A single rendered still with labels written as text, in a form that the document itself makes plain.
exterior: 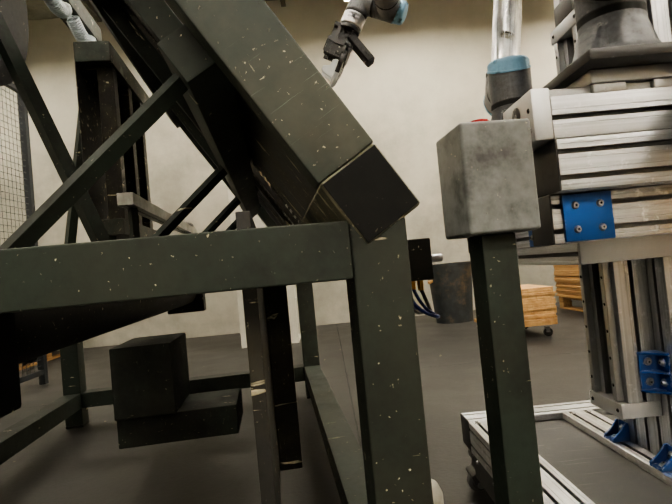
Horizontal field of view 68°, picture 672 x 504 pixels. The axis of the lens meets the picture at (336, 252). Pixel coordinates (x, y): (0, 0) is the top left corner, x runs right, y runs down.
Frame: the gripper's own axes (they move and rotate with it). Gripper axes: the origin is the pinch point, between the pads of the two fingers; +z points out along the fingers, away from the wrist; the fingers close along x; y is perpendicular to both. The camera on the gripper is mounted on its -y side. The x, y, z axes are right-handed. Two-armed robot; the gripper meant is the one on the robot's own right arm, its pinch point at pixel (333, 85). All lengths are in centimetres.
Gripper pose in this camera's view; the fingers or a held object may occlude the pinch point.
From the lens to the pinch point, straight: 174.1
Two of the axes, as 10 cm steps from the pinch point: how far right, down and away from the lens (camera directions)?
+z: -3.8, 9.2, -0.4
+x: 0.2, -0.3, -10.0
